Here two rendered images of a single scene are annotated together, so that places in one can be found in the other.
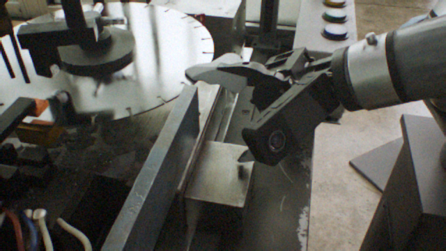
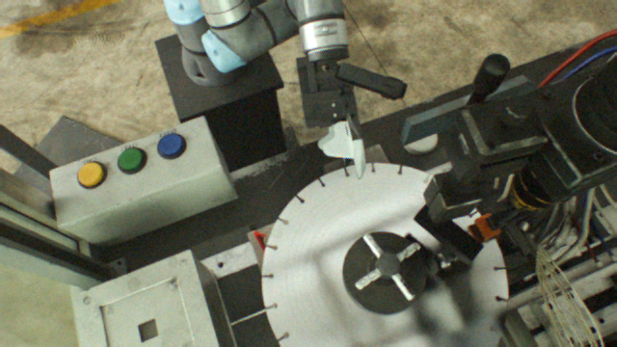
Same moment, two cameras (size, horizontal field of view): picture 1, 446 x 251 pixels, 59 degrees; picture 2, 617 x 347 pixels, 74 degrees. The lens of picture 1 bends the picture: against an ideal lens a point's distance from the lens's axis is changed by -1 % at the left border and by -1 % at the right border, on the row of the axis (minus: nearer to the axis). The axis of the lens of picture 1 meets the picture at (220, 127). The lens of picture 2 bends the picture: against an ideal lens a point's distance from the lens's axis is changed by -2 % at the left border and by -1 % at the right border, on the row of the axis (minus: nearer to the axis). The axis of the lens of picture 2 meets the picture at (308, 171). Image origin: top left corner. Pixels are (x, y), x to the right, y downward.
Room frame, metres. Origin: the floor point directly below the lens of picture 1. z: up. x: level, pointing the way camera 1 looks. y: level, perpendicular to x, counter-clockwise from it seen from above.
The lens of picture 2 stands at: (0.63, 0.22, 1.52)
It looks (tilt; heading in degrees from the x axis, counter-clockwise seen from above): 65 degrees down; 239
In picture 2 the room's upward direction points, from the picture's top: 5 degrees counter-clockwise
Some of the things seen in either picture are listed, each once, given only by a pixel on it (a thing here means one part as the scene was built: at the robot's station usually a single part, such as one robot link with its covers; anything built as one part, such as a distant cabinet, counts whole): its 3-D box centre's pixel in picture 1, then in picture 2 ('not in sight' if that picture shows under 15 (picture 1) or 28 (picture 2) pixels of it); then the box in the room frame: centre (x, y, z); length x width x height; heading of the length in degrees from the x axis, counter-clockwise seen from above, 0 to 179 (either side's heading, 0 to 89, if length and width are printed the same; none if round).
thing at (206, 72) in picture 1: (224, 66); (342, 148); (0.43, 0.00, 0.96); 0.09 x 0.06 x 0.03; 64
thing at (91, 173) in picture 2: (334, 3); (92, 174); (0.78, -0.24, 0.90); 0.04 x 0.04 x 0.02
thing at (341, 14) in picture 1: (334, 17); (132, 160); (0.71, -0.22, 0.90); 0.04 x 0.04 x 0.02
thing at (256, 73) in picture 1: (251, 81); (350, 120); (0.39, -0.04, 0.97); 0.09 x 0.02 x 0.05; 64
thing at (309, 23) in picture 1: (320, 50); (150, 185); (0.72, -0.21, 0.82); 0.28 x 0.11 x 0.15; 167
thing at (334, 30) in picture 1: (334, 33); (172, 146); (0.64, -0.21, 0.90); 0.04 x 0.04 x 0.02
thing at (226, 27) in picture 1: (201, 28); (165, 333); (0.81, 0.04, 0.82); 0.18 x 0.18 x 0.15; 77
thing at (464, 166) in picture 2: not in sight; (473, 167); (0.42, 0.16, 1.17); 0.06 x 0.05 x 0.20; 158
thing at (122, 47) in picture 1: (95, 42); (385, 270); (0.49, 0.17, 0.96); 0.11 x 0.11 x 0.03
